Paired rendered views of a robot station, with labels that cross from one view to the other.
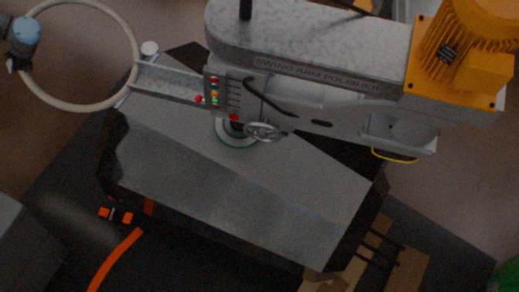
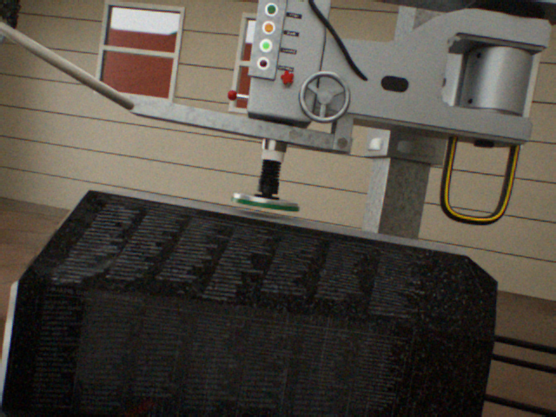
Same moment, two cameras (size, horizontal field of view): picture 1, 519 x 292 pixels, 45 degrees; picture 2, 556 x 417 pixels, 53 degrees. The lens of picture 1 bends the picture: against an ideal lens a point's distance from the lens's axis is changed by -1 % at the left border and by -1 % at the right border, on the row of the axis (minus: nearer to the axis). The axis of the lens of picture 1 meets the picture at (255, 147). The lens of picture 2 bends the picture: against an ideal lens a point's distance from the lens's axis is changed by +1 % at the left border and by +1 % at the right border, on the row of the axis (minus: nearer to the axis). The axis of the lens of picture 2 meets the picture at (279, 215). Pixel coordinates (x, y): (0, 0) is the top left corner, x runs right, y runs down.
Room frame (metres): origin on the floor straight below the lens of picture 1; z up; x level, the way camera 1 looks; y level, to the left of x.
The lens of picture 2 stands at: (-0.61, 0.31, 0.98)
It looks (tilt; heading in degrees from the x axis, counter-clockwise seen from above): 4 degrees down; 351
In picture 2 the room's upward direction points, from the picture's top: 9 degrees clockwise
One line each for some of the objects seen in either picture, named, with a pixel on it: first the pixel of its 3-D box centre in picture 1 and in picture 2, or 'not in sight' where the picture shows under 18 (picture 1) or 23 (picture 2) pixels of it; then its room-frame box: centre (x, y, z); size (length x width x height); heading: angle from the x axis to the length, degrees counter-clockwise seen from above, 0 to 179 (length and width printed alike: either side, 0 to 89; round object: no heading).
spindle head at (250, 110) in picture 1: (263, 79); (313, 63); (1.11, 0.00, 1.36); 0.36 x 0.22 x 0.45; 83
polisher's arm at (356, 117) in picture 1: (345, 103); (410, 83); (1.06, -0.31, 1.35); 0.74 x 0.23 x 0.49; 83
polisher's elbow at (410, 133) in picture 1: (420, 112); (494, 85); (1.04, -0.57, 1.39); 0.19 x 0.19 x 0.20
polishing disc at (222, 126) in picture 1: (239, 123); (266, 199); (1.12, 0.08, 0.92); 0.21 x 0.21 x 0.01
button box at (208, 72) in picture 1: (215, 89); (268, 29); (1.01, 0.17, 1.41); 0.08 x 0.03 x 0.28; 83
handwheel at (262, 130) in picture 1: (264, 123); (323, 99); (0.98, -0.02, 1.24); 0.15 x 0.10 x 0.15; 83
